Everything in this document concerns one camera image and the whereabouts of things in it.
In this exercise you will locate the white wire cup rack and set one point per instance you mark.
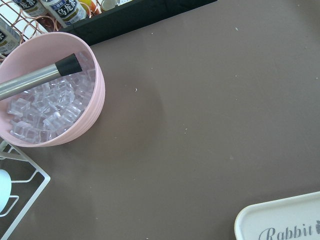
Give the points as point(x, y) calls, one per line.
point(28, 180)

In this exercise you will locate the copper wire basket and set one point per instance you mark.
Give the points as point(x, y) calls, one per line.
point(29, 18)

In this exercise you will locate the beige rabbit serving tray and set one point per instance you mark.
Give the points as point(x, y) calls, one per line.
point(292, 218)

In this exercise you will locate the light blue cup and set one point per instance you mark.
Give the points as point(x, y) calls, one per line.
point(5, 188)

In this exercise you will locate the pink bowl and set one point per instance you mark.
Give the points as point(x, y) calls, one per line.
point(46, 49)

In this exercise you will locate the tea bottle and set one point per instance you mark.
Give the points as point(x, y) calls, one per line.
point(9, 38)
point(66, 12)

